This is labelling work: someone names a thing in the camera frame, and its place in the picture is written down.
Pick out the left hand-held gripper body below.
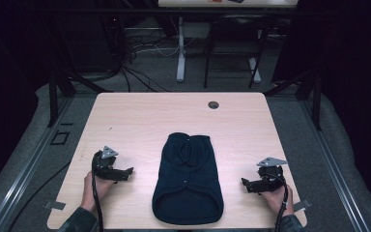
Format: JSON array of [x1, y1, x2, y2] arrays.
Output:
[[91, 145, 120, 182]]

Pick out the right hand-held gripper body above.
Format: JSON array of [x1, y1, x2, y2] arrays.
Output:
[[256, 156, 289, 193]]

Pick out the dark navy garment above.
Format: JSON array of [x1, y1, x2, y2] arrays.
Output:
[[151, 131, 225, 226]]

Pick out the person's right hand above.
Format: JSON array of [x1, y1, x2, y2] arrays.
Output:
[[259, 184, 296, 218]]

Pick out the person's left hand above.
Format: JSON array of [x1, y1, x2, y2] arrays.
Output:
[[79, 170, 118, 214]]

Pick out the white desk leg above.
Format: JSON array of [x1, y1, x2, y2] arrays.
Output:
[[248, 56, 263, 85], [175, 16, 187, 83]]

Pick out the black chair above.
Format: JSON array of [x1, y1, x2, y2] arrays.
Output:
[[203, 14, 272, 91]]

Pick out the light wooden background desk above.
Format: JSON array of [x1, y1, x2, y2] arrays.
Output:
[[157, 0, 300, 9]]

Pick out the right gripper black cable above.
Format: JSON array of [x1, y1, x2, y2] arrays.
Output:
[[272, 173, 290, 232]]

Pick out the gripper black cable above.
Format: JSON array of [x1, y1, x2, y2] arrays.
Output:
[[272, 173, 290, 232], [90, 154, 105, 232]]

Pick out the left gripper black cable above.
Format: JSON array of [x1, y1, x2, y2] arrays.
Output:
[[90, 154, 105, 232]]

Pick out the grey table edge bracket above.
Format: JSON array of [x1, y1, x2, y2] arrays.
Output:
[[43, 200, 68, 212], [292, 198, 313, 214]]

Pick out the aluminium floor rail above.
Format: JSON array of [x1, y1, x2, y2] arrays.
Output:
[[300, 98, 371, 232], [0, 96, 75, 232]]

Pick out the black floor cable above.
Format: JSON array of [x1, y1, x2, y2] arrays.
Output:
[[7, 160, 72, 232]]

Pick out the black metal frame stand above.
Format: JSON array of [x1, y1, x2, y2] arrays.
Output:
[[264, 69, 323, 131], [46, 69, 78, 129]]

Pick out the tangle of floor cables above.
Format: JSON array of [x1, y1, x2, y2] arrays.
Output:
[[115, 28, 182, 95]]

